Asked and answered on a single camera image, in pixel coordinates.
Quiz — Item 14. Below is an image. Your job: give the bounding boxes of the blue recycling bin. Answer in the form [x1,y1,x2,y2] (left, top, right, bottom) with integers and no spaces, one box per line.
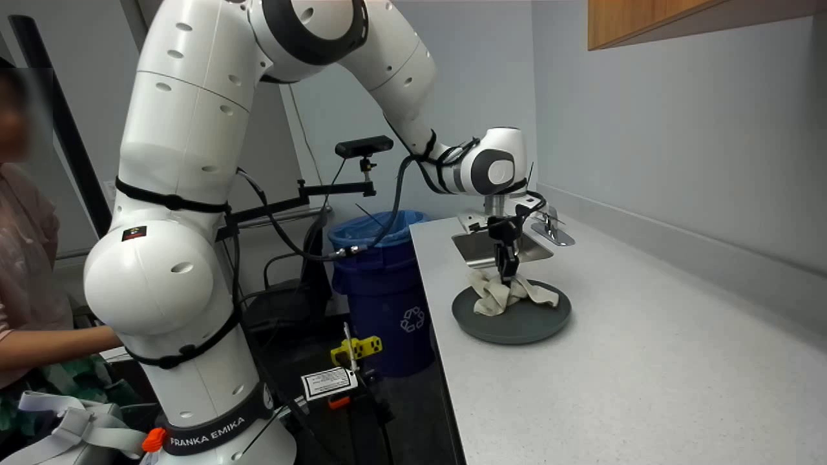
[329,208,435,377]

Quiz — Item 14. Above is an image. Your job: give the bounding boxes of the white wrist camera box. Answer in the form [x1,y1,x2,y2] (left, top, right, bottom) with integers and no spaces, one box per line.
[509,191,544,222]

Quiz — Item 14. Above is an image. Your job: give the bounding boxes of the dark green round plate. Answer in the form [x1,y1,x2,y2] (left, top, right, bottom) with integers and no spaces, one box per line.
[451,287,572,345]

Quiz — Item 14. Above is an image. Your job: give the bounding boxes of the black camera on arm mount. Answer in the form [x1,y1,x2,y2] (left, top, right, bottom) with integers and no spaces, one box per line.
[229,133,392,224]

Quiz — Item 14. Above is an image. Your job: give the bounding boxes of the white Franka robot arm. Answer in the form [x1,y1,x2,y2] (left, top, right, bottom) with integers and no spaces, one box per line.
[83,0,528,465]

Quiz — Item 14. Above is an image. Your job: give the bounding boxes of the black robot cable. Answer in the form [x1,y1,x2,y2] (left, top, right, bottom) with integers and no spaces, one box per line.
[238,145,450,264]

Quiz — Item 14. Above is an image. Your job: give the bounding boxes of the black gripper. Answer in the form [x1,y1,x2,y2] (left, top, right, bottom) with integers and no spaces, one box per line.
[488,216,522,283]

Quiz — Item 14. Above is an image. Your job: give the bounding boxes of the person in pink shirt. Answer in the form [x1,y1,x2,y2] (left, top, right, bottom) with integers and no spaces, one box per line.
[0,54,123,460]

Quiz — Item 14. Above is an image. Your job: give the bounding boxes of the wooden upper cabinet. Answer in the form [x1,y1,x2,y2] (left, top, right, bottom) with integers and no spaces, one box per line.
[587,0,827,49]

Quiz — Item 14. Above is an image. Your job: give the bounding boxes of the yellow black clamp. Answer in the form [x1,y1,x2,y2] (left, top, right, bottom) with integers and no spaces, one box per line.
[330,332,382,368]

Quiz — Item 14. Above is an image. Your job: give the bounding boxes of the cream cloth towel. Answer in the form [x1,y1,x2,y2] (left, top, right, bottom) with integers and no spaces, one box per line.
[471,270,560,318]

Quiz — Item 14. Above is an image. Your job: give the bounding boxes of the stainless steel sink basin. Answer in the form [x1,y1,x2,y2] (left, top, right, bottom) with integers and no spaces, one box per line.
[451,231,551,264]

